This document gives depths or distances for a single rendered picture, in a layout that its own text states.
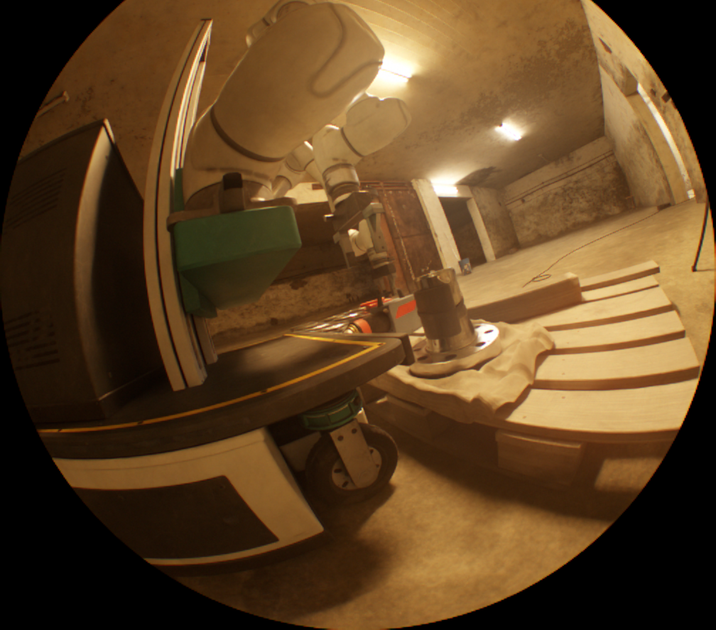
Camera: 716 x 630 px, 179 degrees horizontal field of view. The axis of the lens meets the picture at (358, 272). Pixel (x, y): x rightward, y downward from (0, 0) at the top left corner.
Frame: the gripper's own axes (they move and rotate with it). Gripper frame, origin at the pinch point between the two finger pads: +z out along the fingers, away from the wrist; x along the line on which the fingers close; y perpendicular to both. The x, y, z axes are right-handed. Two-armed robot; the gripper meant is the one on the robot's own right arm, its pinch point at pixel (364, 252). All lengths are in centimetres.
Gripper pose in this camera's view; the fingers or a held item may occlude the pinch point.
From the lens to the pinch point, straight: 55.5
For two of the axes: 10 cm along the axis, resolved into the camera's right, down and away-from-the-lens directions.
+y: -8.2, 2.0, -5.3
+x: 4.9, -2.2, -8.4
